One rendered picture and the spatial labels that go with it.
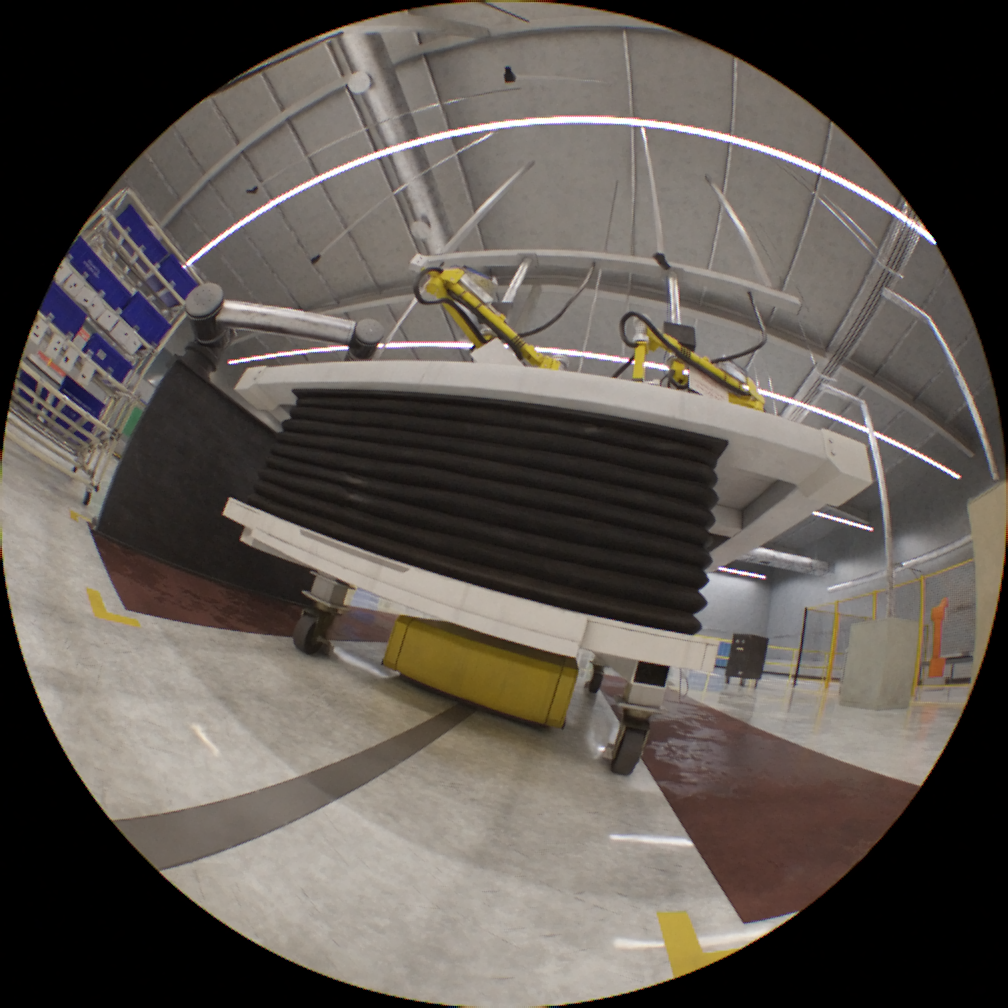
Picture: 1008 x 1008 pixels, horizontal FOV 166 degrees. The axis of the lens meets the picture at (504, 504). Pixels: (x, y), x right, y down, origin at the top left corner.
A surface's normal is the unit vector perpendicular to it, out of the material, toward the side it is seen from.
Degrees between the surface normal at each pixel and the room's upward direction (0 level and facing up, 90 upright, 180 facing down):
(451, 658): 90
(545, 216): 176
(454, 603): 90
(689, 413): 90
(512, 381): 90
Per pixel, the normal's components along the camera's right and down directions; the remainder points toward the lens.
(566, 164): -0.35, 0.89
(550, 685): -0.18, -0.36
